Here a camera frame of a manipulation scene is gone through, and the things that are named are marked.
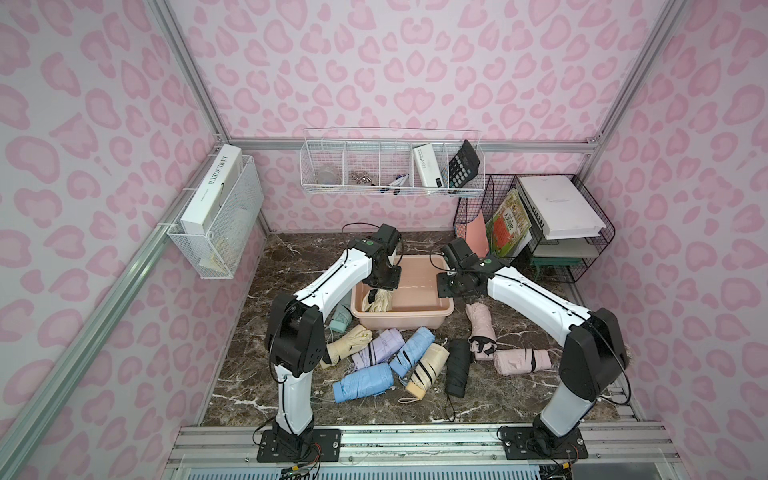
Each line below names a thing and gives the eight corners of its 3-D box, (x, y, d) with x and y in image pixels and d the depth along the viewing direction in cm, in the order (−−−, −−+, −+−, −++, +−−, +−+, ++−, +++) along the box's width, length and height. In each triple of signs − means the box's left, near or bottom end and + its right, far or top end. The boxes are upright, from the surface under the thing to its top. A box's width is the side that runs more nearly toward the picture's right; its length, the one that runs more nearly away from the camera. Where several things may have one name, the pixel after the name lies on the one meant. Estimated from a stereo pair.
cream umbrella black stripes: (404, 389, 84) (404, 385, 81) (432, 344, 92) (433, 338, 89) (424, 403, 81) (425, 399, 78) (451, 355, 90) (452, 350, 87)
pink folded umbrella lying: (496, 377, 86) (501, 371, 82) (492, 356, 90) (496, 349, 86) (548, 376, 86) (555, 370, 82) (541, 355, 90) (547, 349, 86)
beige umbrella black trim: (325, 374, 86) (321, 367, 81) (317, 360, 88) (313, 352, 84) (374, 342, 91) (372, 335, 87) (365, 330, 94) (363, 322, 90)
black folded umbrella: (444, 394, 83) (445, 391, 80) (448, 341, 93) (449, 336, 90) (468, 399, 82) (470, 396, 80) (470, 344, 92) (471, 340, 90)
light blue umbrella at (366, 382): (337, 404, 81) (334, 400, 78) (334, 380, 85) (331, 375, 82) (395, 389, 84) (395, 384, 80) (390, 366, 88) (390, 361, 84)
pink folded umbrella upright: (471, 361, 89) (475, 354, 84) (463, 310, 100) (466, 302, 95) (496, 361, 89) (501, 354, 84) (485, 310, 99) (488, 302, 95)
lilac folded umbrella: (364, 381, 84) (363, 377, 82) (348, 360, 88) (346, 356, 86) (406, 344, 91) (406, 339, 89) (389, 326, 95) (389, 321, 93)
